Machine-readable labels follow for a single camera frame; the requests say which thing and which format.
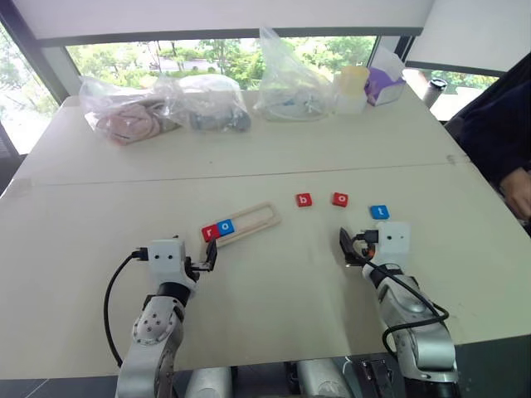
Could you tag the black metal bracket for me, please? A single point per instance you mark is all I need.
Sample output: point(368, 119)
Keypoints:
point(375, 379)

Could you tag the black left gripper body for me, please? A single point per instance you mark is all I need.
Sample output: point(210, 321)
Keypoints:
point(196, 267)

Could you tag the plastic bag with grey items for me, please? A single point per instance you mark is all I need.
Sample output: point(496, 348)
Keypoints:
point(215, 112)

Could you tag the red letter tile b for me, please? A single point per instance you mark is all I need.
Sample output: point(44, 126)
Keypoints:
point(304, 200)

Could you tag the red letter tile r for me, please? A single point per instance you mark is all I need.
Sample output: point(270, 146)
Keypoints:
point(210, 232)

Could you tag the wooden tile rack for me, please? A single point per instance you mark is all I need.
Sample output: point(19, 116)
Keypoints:
point(257, 217)

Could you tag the person's bare hand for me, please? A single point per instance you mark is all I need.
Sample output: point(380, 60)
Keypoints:
point(518, 195)

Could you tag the wide white roller blind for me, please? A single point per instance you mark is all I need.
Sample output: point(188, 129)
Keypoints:
point(207, 16)

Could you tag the person in dark clothing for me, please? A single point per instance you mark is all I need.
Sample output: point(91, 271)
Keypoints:
point(498, 124)

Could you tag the plastic bag with pink cloth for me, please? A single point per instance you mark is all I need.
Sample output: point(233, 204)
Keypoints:
point(124, 118)

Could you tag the red letter tile o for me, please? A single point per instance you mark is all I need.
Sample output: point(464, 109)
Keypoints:
point(340, 199)

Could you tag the silver rounded robot body part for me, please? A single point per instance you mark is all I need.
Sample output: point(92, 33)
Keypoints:
point(321, 379)
point(209, 383)

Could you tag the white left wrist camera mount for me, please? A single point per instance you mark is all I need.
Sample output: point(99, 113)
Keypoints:
point(166, 257)

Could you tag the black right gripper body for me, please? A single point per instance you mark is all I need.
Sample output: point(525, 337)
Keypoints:
point(361, 253)

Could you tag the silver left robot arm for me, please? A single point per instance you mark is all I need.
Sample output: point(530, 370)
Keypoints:
point(153, 331)

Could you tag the tall clear plastic bag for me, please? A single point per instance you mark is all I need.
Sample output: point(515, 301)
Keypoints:
point(286, 83)

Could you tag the yellow and white plastic cup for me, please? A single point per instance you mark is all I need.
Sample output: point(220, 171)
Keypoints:
point(352, 89)

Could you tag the blue letter tile t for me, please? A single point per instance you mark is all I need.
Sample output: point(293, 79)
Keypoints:
point(380, 212)

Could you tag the purple and white box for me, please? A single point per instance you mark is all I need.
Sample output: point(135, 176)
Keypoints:
point(383, 85)

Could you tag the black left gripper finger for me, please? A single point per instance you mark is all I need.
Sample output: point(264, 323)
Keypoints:
point(212, 257)

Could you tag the narrow white roller blind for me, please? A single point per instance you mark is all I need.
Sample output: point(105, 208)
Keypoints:
point(469, 33)

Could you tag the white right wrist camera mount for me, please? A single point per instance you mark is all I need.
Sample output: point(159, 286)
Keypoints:
point(394, 238)

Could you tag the black and silver tumbler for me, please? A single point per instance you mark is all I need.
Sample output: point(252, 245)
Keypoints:
point(433, 91)

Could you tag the blue letter tile o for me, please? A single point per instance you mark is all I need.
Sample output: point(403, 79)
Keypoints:
point(225, 227)

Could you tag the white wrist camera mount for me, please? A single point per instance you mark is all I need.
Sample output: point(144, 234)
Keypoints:
point(166, 257)
point(394, 238)

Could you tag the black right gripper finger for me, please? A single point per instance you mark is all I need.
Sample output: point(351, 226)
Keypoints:
point(347, 246)

